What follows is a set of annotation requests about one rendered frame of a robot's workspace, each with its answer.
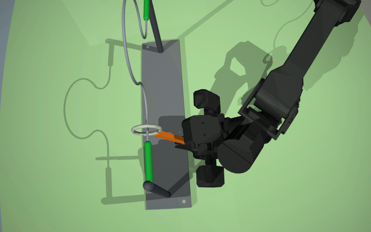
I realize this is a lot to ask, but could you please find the orange bar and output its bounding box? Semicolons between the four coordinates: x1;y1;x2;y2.
131;124;185;144

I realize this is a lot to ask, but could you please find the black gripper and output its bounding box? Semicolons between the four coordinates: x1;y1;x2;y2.
175;89;237;188

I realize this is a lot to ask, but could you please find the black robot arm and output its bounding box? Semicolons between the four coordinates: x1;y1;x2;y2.
182;0;361;174

